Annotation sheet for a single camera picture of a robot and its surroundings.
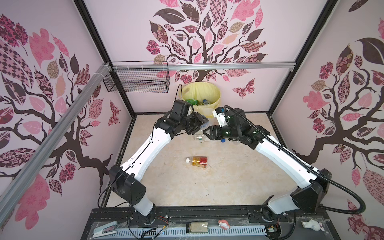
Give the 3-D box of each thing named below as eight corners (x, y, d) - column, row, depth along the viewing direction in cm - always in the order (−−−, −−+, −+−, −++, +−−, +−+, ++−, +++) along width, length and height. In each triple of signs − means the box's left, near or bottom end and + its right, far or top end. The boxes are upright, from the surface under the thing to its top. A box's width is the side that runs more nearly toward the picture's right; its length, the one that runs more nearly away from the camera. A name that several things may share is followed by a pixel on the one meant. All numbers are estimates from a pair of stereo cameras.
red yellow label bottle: (186, 168, 92) (185, 165, 88) (186, 160, 96) (185, 156, 92) (207, 168, 92) (208, 165, 88) (207, 160, 96) (207, 156, 92)
